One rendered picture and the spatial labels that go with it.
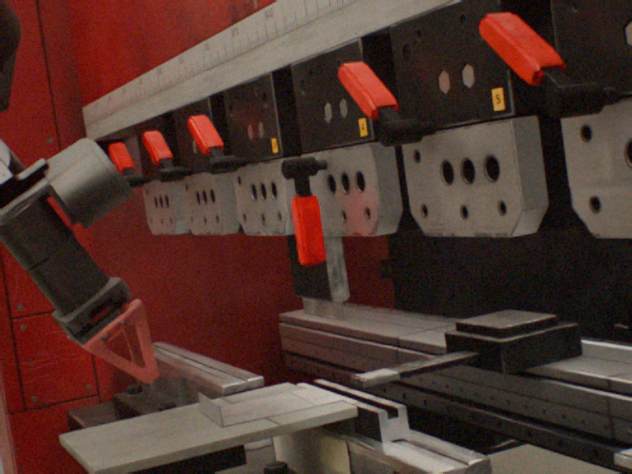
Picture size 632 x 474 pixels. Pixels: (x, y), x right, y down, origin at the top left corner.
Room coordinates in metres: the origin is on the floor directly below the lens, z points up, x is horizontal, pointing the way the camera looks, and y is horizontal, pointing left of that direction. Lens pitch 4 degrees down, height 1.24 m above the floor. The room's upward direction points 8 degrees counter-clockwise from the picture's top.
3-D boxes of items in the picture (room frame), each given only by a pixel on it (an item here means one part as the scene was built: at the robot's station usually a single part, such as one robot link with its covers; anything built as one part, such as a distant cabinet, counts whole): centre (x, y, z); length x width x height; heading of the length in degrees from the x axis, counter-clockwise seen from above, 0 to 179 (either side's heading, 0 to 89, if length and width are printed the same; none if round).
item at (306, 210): (0.94, -0.01, 1.20); 0.04 x 0.02 x 0.10; 113
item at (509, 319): (1.18, -0.15, 1.01); 0.26 x 0.12 x 0.05; 113
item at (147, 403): (1.64, 0.29, 0.89); 0.30 x 0.05 x 0.03; 23
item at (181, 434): (1.05, 0.13, 1.00); 0.26 x 0.18 x 0.01; 113
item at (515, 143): (0.76, -0.15, 1.26); 0.15 x 0.09 x 0.17; 23
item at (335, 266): (1.11, 0.00, 1.13); 0.10 x 0.02 x 0.10; 23
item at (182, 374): (1.61, 0.21, 0.92); 0.50 x 0.06 x 0.10; 23
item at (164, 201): (1.50, 0.17, 1.26); 0.15 x 0.09 x 0.17; 23
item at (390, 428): (1.08, -0.02, 0.98); 0.20 x 0.03 x 0.03; 23
